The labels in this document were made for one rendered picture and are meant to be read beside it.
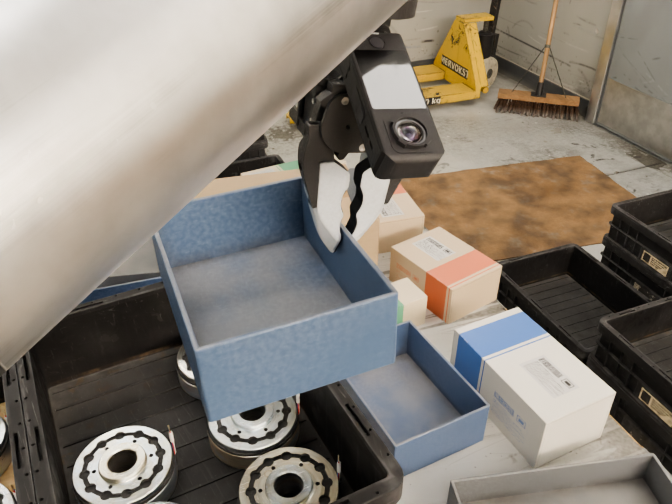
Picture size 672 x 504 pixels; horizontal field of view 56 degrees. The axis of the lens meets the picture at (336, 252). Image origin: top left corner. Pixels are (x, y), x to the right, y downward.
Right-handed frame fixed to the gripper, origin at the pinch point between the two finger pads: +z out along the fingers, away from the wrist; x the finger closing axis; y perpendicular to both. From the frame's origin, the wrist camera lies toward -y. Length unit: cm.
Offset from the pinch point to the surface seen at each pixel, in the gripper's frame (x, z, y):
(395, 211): -37, 30, 56
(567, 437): -37.0, 33.4, -0.4
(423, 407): -23.6, 38.7, 13.6
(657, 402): -88, 59, 21
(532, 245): -146, 92, 130
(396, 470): -4.1, 18.6, -10.0
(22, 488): 27.4, 22.9, -0.3
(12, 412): 28.6, 23.1, 9.5
